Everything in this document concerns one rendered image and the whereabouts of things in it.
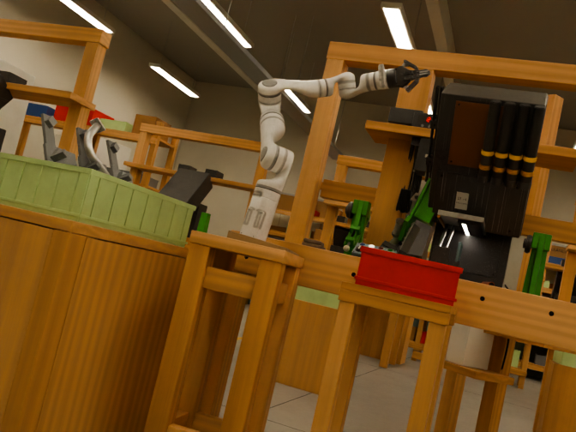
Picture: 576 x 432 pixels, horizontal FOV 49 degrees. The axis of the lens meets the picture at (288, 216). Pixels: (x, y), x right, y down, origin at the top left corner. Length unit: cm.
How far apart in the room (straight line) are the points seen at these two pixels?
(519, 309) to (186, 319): 109
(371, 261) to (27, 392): 109
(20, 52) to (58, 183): 864
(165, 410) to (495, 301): 113
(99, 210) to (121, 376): 58
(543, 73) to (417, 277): 136
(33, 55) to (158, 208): 871
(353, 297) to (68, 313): 87
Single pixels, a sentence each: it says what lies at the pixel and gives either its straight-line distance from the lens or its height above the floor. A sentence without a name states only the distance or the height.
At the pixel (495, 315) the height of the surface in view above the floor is 80.
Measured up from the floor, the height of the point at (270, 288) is 73.
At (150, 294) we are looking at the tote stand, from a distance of 231.
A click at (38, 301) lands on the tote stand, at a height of 53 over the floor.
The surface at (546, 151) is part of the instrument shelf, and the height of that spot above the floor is 151.
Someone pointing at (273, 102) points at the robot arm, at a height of 142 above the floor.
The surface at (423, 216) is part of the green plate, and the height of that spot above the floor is 112.
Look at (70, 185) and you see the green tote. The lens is 212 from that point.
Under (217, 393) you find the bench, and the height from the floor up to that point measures 29.
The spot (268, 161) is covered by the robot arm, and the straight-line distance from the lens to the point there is 216.
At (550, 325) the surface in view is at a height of 81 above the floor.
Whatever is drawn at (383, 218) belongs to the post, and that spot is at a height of 113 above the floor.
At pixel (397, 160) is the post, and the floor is 140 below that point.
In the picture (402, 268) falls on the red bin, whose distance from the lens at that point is 200.
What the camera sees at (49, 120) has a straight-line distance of 239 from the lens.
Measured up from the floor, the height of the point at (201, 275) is 71.
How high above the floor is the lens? 78
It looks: 5 degrees up
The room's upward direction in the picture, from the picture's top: 13 degrees clockwise
